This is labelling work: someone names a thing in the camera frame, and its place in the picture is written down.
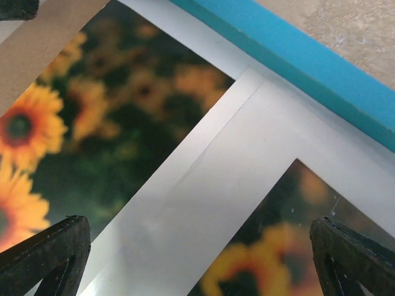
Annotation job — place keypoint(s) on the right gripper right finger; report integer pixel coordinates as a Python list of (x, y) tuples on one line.
[(348, 262)]

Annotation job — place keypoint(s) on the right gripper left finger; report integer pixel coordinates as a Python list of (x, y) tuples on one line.
[(54, 258)]

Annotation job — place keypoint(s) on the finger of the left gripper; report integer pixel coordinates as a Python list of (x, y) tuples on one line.
[(18, 9)]

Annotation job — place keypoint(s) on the brown frame backing board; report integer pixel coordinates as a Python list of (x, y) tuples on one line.
[(28, 47)]

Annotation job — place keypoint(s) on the sunflower photo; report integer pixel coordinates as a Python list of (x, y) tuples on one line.
[(105, 114)]

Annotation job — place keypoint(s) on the white mat board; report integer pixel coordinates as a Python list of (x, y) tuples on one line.
[(229, 212)]

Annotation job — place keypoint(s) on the teal wooden picture frame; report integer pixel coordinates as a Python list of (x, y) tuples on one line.
[(325, 76)]

